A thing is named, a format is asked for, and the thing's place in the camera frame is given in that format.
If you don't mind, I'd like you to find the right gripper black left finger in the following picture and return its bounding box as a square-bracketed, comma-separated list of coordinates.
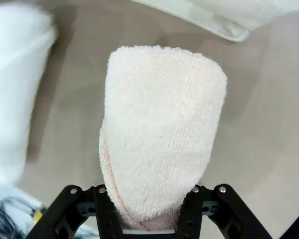
[27, 184, 123, 239]

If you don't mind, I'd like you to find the beige fabric basket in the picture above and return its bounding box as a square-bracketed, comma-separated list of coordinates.
[132, 0, 299, 43]

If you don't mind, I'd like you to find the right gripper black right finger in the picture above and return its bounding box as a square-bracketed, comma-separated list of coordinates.
[175, 183, 274, 239]

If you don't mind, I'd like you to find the pink towel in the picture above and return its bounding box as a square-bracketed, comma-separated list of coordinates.
[99, 44, 228, 231]

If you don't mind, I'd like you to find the white towel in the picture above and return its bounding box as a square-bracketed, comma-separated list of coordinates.
[0, 3, 59, 190]

